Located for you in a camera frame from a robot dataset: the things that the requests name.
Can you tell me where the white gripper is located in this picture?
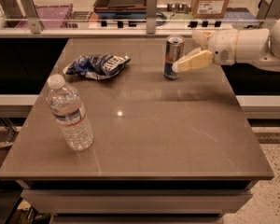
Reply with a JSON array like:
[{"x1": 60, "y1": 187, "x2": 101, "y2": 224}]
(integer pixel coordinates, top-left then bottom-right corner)
[{"x1": 172, "y1": 29, "x2": 239, "y2": 73}]

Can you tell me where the red bull can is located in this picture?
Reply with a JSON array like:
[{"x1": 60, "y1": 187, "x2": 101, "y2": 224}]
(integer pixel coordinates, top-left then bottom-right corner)
[{"x1": 164, "y1": 35, "x2": 185, "y2": 80}]

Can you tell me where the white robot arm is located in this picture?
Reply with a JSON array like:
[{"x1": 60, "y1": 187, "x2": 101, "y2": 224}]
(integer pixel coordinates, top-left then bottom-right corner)
[{"x1": 172, "y1": 19, "x2": 280, "y2": 73}]

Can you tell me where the cardboard box with label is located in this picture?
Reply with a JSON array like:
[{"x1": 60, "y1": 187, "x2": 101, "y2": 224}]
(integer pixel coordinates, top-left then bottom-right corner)
[{"x1": 190, "y1": 0, "x2": 230, "y2": 19}]

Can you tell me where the blue crumpled chip bag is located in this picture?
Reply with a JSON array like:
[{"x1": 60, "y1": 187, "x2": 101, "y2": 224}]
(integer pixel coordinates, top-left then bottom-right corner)
[{"x1": 63, "y1": 54, "x2": 131, "y2": 80}]

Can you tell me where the clear plastic water bottle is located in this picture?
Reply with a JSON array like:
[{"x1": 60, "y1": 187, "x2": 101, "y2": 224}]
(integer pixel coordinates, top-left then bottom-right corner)
[{"x1": 46, "y1": 74, "x2": 94, "y2": 151}]

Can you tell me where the purple plastic crate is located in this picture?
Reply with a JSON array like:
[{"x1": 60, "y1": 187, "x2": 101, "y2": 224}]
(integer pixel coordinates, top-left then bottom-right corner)
[{"x1": 16, "y1": 3, "x2": 75, "y2": 29}]

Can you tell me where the centre metal railing post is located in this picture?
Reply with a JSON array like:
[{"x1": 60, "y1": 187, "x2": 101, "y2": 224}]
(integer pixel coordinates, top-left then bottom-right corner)
[{"x1": 147, "y1": 0, "x2": 157, "y2": 35}]

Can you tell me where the metal railing post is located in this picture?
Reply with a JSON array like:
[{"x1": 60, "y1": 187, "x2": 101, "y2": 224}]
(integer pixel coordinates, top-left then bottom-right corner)
[
  {"x1": 21, "y1": 0, "x2": 43, "y2": 34},
  {"x1": 257, "y1": 0, "x2": 280, "y2": 28},
  {"x1": 147, "y1": 0, "x2": 157, "y2": 35}
]

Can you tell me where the right metal railing post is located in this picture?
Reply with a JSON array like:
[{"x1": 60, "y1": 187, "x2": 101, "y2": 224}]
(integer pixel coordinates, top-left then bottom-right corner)
[{"x1": 257, "y1": 0, "x2": 280, "y2": 28}]

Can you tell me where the left metal railing post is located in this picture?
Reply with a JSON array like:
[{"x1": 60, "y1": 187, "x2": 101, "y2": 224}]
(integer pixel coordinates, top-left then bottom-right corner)
[{"x1": 21, "y1": 0, "x2": 43, "y2": 34}]

